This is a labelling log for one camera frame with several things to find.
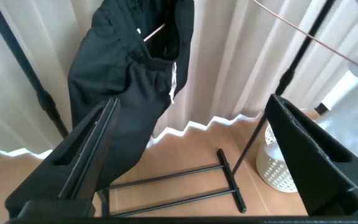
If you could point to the black shorts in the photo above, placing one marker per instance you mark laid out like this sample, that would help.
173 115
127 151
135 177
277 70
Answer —
113 71

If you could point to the pink clothes hanger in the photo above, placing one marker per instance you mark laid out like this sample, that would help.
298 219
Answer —
306 35
154 32

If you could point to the white laundry basket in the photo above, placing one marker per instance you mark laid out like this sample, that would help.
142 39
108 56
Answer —
273 171

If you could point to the black clothes rack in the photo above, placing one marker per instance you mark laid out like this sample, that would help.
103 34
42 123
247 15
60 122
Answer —
17 56

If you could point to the white printed garment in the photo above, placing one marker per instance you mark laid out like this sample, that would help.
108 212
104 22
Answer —
353 124

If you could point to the beige curtain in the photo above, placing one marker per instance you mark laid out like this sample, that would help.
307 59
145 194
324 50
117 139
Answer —
228 62

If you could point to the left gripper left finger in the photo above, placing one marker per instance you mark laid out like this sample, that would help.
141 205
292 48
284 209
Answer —
42 193

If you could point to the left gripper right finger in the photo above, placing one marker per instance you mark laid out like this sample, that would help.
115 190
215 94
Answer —
322 189

